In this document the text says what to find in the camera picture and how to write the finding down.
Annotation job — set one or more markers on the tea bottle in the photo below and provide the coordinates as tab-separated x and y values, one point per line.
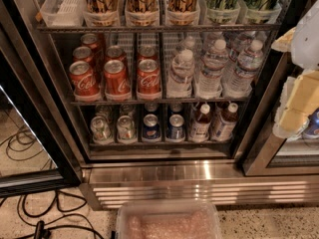
200	123
225	123

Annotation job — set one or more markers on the second row cola can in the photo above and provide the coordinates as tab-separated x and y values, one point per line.
116	52
84	54
147	52

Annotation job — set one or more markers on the blue pepsi can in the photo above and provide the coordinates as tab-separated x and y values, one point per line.
151	128
175	129

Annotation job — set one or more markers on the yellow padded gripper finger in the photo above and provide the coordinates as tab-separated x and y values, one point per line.
298	101

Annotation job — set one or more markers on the front middle water bottle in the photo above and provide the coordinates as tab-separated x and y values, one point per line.
208	79

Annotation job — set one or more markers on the front middle Coca-Cola can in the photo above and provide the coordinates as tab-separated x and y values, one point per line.
116	76

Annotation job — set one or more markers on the blue can behind right door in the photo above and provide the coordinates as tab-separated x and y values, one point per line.
312	130

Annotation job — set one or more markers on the open glass fridge door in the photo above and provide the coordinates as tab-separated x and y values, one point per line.
18	83

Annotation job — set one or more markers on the front left Coca-Cola can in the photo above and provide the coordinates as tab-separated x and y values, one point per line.
83	78

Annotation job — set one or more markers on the coca-cola can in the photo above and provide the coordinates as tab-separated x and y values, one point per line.
148	74
83	78
116	76

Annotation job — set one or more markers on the blue Pepsi can left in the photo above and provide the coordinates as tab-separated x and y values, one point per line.
151	128

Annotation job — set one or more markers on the steel fridge base grille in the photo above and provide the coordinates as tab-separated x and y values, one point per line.
110	185

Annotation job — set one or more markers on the green soda can left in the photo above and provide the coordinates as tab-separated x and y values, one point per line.
100	129

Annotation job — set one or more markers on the back left cola can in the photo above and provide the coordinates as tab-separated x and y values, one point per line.
92	41

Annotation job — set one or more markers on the right glass fridge door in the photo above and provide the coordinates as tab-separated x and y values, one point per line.
263	152

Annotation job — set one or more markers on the empty white shelf tray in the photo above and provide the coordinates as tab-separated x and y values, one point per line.
63	13

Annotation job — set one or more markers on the front right Coca-Cola can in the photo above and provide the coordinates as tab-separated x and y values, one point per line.
148	74

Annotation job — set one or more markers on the tea bottle left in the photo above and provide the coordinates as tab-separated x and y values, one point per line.
200	123

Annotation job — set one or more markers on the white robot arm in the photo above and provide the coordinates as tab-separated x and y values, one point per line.
302	41

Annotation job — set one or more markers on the green soda can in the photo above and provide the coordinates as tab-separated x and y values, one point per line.
126	128
100	129

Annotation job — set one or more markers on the second row middle cola can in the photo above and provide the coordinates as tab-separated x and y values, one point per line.
116	52

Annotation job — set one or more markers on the green soda can right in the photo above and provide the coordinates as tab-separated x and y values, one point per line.
126	128

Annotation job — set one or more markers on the clear plastic bin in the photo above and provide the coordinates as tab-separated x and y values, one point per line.
168	219

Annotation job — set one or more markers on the second row right cola can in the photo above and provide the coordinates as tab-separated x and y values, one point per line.
147	52

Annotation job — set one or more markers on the tea bottle right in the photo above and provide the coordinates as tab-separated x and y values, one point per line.
225	123

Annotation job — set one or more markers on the blue Pepsi can right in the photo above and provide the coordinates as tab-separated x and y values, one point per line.
175	129

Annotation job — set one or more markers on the second row left cola can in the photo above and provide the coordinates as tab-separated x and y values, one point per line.
84	54

